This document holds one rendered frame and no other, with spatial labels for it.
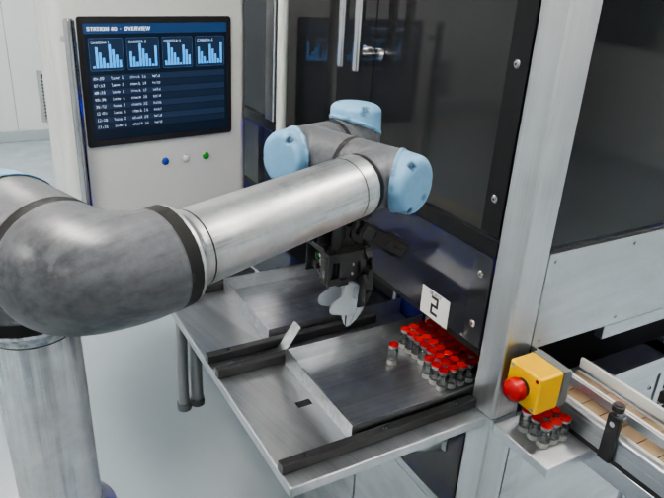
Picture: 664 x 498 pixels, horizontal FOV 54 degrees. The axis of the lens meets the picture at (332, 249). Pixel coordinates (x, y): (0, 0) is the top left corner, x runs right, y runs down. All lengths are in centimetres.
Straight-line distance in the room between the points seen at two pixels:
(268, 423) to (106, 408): 159
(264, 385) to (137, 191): 75
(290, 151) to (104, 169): 99
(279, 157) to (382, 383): 60
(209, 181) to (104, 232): 136
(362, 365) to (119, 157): 84
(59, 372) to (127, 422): 195
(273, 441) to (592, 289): 63
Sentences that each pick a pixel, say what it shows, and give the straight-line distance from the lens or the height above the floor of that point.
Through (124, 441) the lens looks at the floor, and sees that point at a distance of 256.
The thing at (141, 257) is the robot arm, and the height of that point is 141.
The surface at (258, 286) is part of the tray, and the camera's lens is 162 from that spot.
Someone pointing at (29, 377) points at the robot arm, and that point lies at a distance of 70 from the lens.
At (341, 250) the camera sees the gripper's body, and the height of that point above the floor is 123.
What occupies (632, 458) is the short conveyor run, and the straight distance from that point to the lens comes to 121.
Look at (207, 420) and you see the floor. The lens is 261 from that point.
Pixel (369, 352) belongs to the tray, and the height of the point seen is 88.
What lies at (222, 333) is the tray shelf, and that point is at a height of 88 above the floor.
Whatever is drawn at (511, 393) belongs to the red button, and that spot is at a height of 99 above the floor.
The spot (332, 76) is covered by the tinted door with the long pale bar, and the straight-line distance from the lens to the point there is 155.
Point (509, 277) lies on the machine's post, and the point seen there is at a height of 116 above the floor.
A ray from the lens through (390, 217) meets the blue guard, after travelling 137.
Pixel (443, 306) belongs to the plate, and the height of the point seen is 103.
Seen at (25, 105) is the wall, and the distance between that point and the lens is 639.
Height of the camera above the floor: 163
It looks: 24 degrees down
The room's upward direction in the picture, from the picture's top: 3 degrees clockwise
